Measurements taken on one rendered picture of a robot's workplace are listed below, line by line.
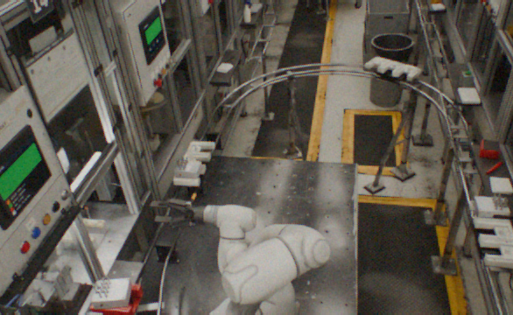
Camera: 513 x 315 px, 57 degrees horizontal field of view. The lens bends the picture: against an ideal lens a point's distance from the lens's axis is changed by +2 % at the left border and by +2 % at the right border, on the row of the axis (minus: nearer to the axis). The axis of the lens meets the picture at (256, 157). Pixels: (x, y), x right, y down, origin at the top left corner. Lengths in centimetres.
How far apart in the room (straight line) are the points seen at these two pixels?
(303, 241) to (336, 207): 125
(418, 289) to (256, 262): 196
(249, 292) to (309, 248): 20
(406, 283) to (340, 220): 81
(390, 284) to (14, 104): 239
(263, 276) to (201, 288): 100
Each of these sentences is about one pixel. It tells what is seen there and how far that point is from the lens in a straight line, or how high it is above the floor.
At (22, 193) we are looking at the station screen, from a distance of 156.
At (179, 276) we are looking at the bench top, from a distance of 235.
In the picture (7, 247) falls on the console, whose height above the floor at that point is 148.
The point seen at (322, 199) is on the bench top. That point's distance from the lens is 264.
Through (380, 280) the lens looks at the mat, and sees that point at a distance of 315.
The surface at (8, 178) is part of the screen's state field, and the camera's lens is 150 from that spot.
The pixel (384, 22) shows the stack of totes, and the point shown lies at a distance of 520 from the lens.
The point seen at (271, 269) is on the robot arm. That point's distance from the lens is 132.
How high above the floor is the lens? 247
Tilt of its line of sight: 37 degrees down
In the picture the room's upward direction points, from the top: 5 degrees counter-clockwise
